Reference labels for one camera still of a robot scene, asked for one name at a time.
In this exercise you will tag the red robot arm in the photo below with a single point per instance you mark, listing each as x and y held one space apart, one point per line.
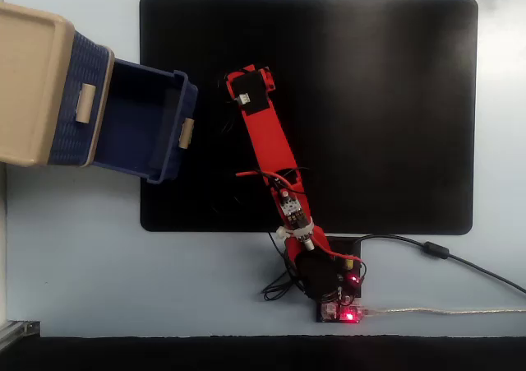
271 145

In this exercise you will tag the beige plastic drawer cabinet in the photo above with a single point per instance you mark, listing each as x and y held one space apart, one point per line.
24 83

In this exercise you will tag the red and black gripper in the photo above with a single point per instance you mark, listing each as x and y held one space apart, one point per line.
248 87

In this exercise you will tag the black base controller board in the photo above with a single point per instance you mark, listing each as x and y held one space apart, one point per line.
328 315

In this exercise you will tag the aluminium profile rail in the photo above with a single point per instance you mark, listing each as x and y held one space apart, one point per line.
16 330

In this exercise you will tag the large black mat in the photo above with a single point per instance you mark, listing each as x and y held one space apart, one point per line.
370 120

